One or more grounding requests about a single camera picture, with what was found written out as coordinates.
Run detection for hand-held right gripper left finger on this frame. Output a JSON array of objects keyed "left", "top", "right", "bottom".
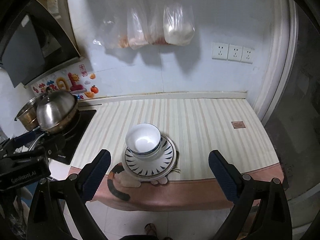
[{"left": 26, "top": 149, "right": 112, "bottom": 240}]

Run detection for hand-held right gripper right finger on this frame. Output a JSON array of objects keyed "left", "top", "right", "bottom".
[{"left": 208, "top": 150, "right": 293, "bottom": 240}]

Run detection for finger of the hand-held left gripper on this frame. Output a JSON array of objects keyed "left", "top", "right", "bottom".
[
  {"left": 0, "top": 131, "right": 36, "bottom": 153},
  {"left": 27, "top": 134, "right": 66, "bottom": 155}
]

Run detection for white plate dark speckled print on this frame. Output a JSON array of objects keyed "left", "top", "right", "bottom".
[{"left": 121, "top": 136, "right": 178, "bottom": 182}]

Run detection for white plate blue leaf pattern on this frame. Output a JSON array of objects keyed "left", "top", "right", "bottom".
[{"left": 124, "top": 135, "right": 175, "bottom": 176}]

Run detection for white bowl dark rim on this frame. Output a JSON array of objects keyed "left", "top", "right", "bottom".
[{"left": 125, "top": 123, "right": 161, "bottom": 155}]

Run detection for black induction cooker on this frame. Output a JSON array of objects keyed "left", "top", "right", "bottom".
[{"left": 46, "top": 108, "right": 97, "bottom": 166}]

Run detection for golden metal pan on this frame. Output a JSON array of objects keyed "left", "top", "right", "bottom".
[{"left": 37, "top": 105, "right": 81, "bottom": 135}]

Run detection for small steel pot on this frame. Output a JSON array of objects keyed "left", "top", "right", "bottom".
[{"left": 14, "top": 97, "right": 43, "bottom": 131}]

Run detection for steel pot lid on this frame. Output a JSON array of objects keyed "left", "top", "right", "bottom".
[{"left": 36, "top": 90, "right": 79, "bottom": 130}]

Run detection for person's sandalled foot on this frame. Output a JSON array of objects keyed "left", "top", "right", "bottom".
[{"left": 144, "top": 223, "right": 157, "bottom": 238}]

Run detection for black range hood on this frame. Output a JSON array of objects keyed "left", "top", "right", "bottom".
[{"left": 0, "top": 0, "right": 82, "bottom": 88}]

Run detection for clear empty plastic bag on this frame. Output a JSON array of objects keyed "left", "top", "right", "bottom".
[{"left": 93, "top": 0, "right": 131, "bottom": 49}]

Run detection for plastic bag pale contents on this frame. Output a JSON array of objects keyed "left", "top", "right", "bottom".
[{"left": 127, "top": 0, "right": 150, "bottom": 50}]

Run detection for plastic bag red contents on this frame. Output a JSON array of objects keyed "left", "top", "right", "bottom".
[{"left": 148, "top": 0, "right": 166, "bottom": 46}]

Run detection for plastic bag white powder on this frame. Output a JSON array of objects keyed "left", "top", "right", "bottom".
[{"left": 163, "top": 0, "right": 196, "bottom": 47}]

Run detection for colourful wall sticker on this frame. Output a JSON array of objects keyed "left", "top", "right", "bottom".
[{"left": 31, "top": 64, "right": 98, "bottom": 101}]

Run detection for white door frame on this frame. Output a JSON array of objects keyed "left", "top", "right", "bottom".
[{"left": 246, "top": 0, "right": 299, "bottom": 122}]

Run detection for white wall socket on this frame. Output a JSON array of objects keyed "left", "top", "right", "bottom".
[
  {"left": 227, "top": 44, "right": 243, "bottom": 62},
  {"left": 241, "top": 46, "right": 254, "bottom": 64},
  {"left": 212, "top": 42, "right": 229, "bottom": 61}
]

